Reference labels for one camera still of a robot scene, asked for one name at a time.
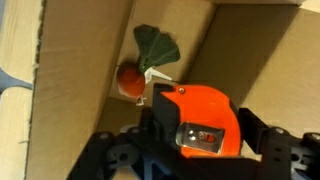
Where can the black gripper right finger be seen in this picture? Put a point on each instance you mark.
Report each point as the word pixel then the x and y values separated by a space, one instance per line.
pixel 283 156

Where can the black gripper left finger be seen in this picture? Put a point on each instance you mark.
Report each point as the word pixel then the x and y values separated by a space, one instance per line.
pixel 110 156

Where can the orange black measuring tape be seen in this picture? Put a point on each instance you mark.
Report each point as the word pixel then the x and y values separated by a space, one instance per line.
pixel 203 110

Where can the open brown cardboard box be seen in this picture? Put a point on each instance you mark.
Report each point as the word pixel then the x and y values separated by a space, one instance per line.
pixel 76 66

